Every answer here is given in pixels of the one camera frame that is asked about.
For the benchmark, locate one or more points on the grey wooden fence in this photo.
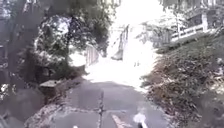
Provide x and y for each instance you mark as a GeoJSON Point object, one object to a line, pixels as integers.
{"type": "Point", "coordinates": [91, 55]}

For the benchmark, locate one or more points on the grey asphalt path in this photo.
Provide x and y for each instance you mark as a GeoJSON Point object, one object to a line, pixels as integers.
{"type": "Point", "coordinates": [110, 96]}

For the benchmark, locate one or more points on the large dark tree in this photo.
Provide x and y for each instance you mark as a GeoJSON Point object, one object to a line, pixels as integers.
{"type": "Point", "coordinates": [71, 30]}

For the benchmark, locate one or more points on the dark bushes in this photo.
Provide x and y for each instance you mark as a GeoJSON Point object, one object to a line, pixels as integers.
{"type": "Point", "coordinates": [40, 70]}

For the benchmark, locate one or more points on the leaf-covered earth bank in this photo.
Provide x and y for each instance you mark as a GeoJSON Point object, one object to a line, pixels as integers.
{"type": "Point", "coordinates": [186, 73]}

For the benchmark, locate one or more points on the white wooden fence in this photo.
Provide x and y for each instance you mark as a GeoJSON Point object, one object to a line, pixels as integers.
{"type": "Point", "coordinates": [188, 32]}

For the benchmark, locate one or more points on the leaf litter verge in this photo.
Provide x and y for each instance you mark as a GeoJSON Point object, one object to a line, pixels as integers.
{"type": "Point", "coordinates": [46, 115]}

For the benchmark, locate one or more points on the building with white railing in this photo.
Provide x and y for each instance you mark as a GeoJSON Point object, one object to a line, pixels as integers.
{"type": "Point", "coordinates": [203, 16]}

